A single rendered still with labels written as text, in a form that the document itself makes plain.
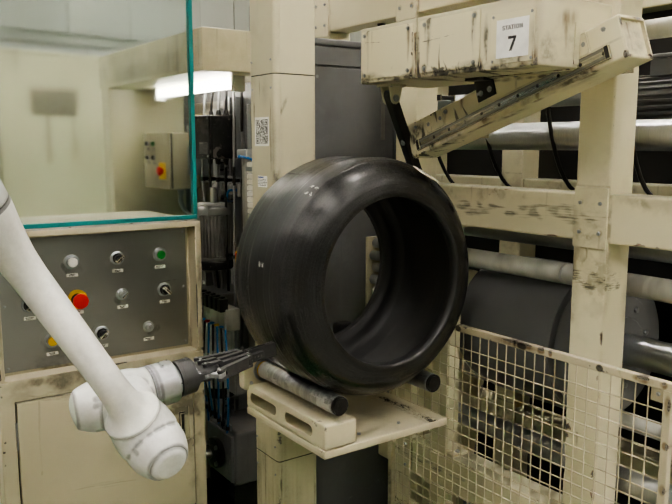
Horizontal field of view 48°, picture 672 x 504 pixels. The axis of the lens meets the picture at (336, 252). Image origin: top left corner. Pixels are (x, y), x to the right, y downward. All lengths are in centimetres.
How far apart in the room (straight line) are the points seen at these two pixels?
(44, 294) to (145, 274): 81
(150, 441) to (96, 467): 82
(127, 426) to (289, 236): 51
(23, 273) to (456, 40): 106
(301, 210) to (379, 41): 61
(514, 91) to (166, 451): 112
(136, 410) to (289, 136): 89
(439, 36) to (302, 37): 37
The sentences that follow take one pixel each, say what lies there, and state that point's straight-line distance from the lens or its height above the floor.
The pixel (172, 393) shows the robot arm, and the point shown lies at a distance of 155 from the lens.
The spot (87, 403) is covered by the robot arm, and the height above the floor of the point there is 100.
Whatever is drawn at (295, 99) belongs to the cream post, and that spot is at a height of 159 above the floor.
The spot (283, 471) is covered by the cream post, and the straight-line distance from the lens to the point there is 213.
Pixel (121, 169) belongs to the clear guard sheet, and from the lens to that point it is 205.
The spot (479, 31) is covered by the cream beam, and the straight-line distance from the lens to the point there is 175.
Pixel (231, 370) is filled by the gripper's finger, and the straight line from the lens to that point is 158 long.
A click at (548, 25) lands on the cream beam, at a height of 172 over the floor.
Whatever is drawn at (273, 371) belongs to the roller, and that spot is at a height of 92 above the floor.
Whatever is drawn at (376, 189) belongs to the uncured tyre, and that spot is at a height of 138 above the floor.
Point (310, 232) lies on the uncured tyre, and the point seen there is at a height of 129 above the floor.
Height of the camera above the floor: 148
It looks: 8 degrees down
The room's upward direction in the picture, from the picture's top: straight up
